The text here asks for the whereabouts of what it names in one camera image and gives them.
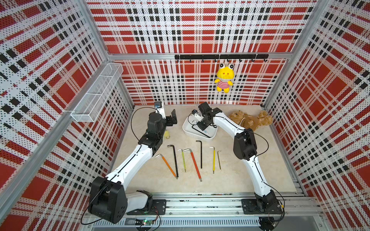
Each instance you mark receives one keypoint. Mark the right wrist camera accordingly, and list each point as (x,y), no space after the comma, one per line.
(196,117)

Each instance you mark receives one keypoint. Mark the yellow frog plush toy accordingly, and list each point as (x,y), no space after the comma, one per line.
(225,75)

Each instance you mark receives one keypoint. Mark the small grey yellow plush toy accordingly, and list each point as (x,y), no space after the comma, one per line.
(167,135)

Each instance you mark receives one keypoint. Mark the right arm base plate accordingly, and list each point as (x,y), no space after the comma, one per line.
(254,206)

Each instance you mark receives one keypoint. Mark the white wire mesh basket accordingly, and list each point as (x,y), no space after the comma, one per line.
(92,103)

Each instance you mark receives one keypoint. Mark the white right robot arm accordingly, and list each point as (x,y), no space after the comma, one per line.
(245,149)

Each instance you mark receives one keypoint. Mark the yellow handled hex key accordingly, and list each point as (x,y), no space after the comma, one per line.
(213,148)

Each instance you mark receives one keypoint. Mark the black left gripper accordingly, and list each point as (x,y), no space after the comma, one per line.
(169,122)

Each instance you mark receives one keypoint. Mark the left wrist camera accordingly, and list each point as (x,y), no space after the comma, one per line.
(159,107)

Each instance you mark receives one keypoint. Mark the thin black hex key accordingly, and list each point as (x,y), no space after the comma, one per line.
(201,153)

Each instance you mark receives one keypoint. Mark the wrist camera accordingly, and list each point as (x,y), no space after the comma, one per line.
(159,107)
(196,117)

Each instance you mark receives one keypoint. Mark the brown teddy bear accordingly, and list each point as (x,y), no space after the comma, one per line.
(251,122)

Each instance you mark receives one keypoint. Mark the green circuit board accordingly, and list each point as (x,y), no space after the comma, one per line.
(144,222)

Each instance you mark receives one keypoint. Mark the long black hex key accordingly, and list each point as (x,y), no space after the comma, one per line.
(175,159)

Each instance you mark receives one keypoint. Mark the white plastic storage box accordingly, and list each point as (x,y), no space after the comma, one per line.
(191,129)

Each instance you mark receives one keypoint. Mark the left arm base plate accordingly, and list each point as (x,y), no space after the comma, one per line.
(157,207)

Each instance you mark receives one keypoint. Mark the large black hex key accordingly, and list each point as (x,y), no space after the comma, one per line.
(201,132)

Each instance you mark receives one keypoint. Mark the red handled hex key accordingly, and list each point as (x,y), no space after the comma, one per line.
(195,164)

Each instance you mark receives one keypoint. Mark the orange handled hex key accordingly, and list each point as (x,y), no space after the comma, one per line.
(167,164)

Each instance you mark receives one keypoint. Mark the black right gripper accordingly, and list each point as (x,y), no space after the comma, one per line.
(201,126)

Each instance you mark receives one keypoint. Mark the green handled hex key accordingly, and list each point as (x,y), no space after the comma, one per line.
(183,159)

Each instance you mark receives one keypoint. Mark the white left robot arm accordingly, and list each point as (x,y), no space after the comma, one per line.
(108,198)

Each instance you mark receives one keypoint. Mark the black hook rail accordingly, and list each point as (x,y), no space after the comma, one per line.
(202,57)

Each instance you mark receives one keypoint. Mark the aluminium mounting rail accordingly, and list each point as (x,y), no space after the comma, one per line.
(220,212)

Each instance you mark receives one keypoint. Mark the small silver hex key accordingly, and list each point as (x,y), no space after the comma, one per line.
(218,156)

